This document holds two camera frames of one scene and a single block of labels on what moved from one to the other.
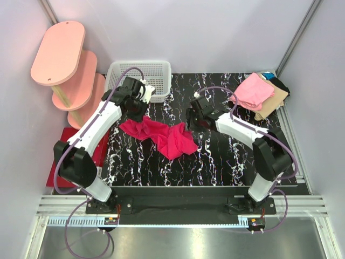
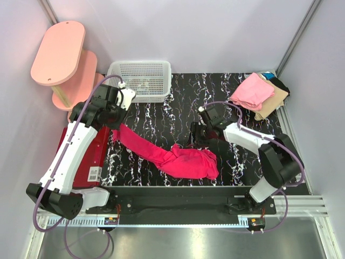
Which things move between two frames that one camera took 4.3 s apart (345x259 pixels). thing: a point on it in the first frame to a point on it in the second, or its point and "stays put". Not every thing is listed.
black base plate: [183, 200] stays put
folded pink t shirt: [251, 94] stays put
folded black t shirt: [280, 84] stays put
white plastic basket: [157, 73] stays put
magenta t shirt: [173, 141] to [173, 161]
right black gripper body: [194, 120] to [202, 133]
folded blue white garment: [267, 75] stays put
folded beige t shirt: [273, 103] stays put
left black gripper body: [138, 110] to [117, 114]
